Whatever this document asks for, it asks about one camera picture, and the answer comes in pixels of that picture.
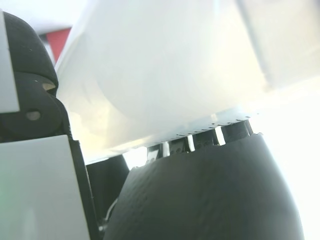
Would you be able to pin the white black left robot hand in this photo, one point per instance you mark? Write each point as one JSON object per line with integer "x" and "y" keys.
{"x": 205, "y": 195}

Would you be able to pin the large translucent plastic syringe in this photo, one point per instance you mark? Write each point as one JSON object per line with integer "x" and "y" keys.
{"x": 162, "y": 70}

